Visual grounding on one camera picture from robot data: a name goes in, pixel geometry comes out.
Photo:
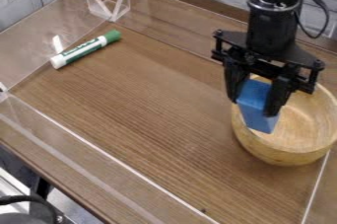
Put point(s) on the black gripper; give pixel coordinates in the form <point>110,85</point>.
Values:
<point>291,68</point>

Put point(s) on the blue block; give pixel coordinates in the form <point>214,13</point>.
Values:
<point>250,102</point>

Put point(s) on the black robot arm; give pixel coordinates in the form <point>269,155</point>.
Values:
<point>265,51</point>

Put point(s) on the brown wooden bowl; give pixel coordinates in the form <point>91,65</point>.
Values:
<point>305,132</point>

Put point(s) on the green white marker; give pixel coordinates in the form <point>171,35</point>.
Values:
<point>67,56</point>

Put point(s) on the clear acrylic tray wall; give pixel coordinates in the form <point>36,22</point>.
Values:
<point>127,129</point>

